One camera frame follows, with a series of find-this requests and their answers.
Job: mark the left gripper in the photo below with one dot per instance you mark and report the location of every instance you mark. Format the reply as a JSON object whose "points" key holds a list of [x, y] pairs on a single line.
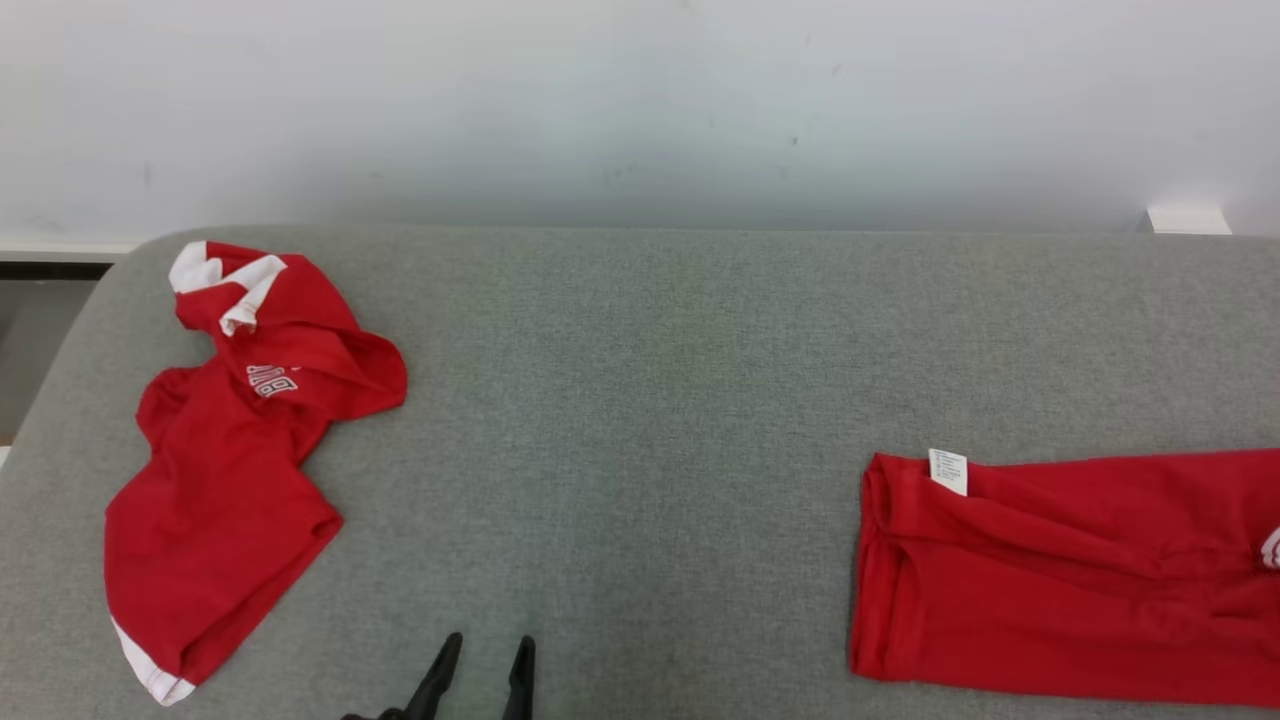
{"points": [[375, 715]]}

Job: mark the red shirt with white hem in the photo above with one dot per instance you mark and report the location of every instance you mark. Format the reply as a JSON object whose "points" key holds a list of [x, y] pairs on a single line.
{"points": [[220, 500]]}

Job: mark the red basketball jersey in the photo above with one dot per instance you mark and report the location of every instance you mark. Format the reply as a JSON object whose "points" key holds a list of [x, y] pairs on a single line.
{"points": [[1050, 600]]}

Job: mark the white baseboard strip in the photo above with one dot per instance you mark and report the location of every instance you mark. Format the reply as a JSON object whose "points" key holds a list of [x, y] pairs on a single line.
{"points": [[50, 250]]}

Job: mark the small white wall block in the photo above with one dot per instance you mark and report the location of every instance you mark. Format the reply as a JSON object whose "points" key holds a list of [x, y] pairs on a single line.
{"points": [[1188, 221]]}

